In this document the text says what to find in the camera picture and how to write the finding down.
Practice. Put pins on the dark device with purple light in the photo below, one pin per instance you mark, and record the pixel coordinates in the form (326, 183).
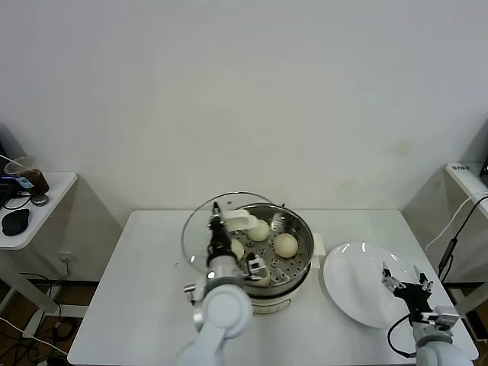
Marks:
(7, 187)

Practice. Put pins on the grey round disc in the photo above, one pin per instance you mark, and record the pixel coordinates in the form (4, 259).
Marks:
(39, 200)

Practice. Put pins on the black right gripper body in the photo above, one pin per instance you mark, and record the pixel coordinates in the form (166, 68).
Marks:
(413, 295)

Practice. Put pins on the clear drinking straw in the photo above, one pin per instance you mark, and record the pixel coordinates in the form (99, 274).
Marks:
(8, 159)

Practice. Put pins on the stainless steel steamer basket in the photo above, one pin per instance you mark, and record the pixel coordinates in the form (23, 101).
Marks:
(297, 228)

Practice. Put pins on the black computer mouse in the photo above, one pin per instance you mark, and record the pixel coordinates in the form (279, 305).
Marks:
(14, 223)

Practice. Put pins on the white wall outlet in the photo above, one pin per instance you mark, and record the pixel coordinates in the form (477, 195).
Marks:
(65, 258)

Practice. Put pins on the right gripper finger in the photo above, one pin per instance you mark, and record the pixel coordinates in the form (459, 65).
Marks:
(392, 283)
(423, 280)

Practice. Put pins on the plastic cup of iced coffee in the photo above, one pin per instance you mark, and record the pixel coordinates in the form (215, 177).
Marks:
(37, 181)

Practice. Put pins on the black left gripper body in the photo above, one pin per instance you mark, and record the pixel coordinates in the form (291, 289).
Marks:
(221, 246)

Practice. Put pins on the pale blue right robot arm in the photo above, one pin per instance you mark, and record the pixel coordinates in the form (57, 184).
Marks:
(438, 350)

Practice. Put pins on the white side table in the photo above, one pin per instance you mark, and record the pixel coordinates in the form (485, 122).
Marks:
(431, 190)
(57, 183)

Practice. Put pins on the white round plate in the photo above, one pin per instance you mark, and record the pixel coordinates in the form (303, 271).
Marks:
(354, 274)

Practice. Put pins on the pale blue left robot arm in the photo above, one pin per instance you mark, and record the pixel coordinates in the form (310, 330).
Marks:
(225, 309)

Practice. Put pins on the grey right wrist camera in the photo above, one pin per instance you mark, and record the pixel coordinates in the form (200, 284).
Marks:
(442, 318)

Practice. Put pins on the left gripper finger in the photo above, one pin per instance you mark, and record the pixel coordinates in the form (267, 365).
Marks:
(218, 223)

